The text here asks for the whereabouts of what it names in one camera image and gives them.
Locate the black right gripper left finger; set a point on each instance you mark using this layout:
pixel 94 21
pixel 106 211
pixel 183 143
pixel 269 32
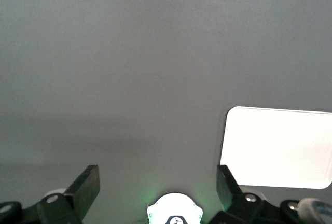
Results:
pixel 83 190

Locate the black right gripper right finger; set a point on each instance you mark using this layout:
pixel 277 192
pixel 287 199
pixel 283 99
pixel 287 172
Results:
pixel 228 190

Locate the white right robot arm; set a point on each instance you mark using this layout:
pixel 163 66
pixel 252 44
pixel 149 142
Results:
pixel 173 206

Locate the beige rectangular plastic tray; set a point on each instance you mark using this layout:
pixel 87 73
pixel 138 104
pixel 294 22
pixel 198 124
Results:
pixel 275 146

